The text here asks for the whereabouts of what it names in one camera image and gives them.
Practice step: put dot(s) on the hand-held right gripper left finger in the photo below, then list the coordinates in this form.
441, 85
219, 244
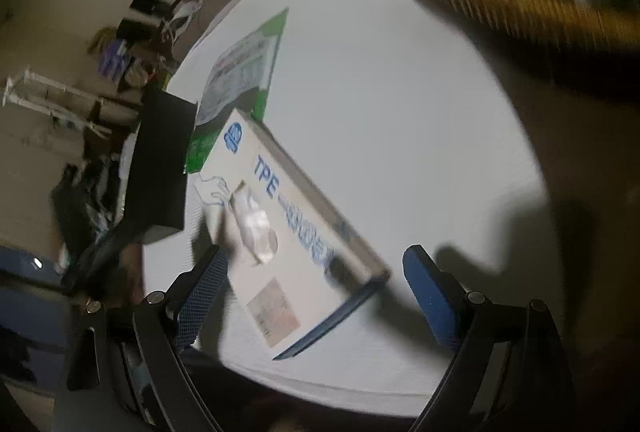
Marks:
200, 297

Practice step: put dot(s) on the white glove box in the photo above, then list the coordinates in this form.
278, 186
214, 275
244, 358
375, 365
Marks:
295, 272

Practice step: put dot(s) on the white device on sofa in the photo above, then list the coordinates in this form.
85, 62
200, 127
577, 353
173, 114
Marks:
182, 16

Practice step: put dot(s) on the black storage container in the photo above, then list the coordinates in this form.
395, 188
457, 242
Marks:
160, 161

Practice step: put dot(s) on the black speaker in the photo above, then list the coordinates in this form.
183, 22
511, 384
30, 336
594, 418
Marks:
140, 30
152, 6

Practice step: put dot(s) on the green seaweed packet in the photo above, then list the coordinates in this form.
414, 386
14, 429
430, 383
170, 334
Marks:
245, 61

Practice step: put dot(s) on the blue cardboard boxes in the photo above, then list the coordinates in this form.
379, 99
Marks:
114, 59

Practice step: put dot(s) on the white coat rack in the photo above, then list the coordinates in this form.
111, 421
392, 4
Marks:
55, 101

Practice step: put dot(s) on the round clock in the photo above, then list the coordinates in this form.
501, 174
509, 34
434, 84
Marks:
137, 74

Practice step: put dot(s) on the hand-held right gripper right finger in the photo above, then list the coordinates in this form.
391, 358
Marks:
432, 297

